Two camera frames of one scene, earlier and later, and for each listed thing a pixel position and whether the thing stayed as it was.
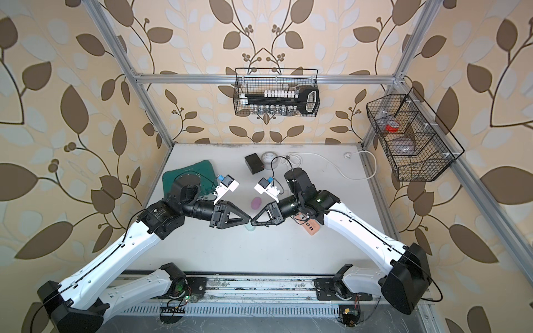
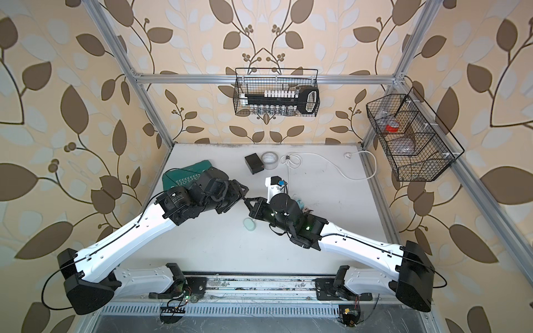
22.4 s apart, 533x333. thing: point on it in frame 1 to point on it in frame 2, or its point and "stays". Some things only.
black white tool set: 282,102 stays
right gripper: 275,212 to 258,211
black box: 253,163 stays
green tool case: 204,169 stays
